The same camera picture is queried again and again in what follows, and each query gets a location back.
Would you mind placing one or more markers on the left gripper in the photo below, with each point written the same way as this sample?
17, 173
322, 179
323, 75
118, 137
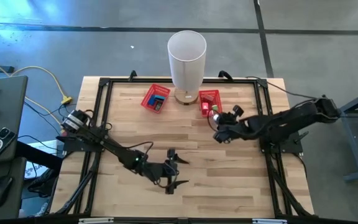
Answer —
160, 172

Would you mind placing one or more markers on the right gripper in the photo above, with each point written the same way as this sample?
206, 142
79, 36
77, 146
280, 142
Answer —
232, 127

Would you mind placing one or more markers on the pink adapter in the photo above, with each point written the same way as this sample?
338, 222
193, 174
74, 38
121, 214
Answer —
204, 106

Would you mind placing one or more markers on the black digital timer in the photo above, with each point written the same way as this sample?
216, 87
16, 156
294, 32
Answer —
158, 106

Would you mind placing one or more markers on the teal digital timer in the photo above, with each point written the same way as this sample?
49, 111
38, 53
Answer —
159, 98

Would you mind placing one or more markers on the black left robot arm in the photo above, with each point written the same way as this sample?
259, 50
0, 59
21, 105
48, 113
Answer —
110, 146

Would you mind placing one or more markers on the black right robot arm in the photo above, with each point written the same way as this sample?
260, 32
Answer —
291, 119

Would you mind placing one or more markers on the red plastic basket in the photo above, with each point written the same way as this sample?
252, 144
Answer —
217, 96
146, 104

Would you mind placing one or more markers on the white shade table lamp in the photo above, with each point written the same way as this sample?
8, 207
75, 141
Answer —
186, 62

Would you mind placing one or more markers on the white table clamp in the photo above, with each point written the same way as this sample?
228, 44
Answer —
95, 220
269, 221

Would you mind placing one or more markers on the white printed box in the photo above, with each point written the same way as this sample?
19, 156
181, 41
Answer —
39, 149

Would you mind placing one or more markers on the black computer mouse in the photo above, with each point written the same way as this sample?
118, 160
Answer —
0, 189

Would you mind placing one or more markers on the grey desk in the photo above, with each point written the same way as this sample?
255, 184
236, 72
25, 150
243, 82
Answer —
5, 124

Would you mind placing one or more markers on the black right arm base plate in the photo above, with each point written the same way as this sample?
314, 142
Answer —
292, 146

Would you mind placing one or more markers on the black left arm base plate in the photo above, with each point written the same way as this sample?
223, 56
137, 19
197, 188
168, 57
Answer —
73, 145

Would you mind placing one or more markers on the black aluminium table frame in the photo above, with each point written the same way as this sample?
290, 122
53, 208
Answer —
123, 81

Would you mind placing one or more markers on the grey-blue table frame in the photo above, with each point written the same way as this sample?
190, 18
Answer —
351, 143

